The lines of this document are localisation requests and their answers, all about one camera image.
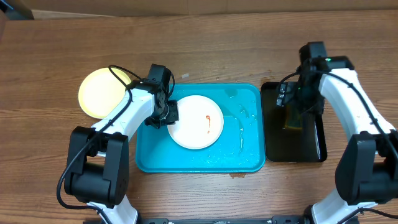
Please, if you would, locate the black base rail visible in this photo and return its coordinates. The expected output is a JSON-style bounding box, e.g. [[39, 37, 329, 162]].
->
[[83, 215, 360, 224]]

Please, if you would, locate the yellow plate with stain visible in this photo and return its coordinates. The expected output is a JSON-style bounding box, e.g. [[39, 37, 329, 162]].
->
[[78, 68, 125, 119]]

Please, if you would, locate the white plate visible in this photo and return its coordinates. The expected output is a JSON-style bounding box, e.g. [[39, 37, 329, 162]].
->
[[167, 95, 224, 150]]

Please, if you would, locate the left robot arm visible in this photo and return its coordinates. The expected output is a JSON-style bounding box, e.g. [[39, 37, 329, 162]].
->
[[56, 64, 178, 223]]

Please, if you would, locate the blue plastic tray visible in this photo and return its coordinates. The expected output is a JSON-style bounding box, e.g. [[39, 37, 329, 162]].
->
[[136, 83, 266, 173]]

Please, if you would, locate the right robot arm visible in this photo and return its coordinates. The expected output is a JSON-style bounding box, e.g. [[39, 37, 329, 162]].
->
[[276, 42, 397, 223]]

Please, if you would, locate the green yellow sponge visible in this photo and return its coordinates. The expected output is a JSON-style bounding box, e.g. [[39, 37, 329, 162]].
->
[[284, 105, 303, 130]]

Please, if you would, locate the black water tray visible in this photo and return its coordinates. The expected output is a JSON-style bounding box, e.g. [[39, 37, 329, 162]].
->
[[261, 82, 327, 162]]

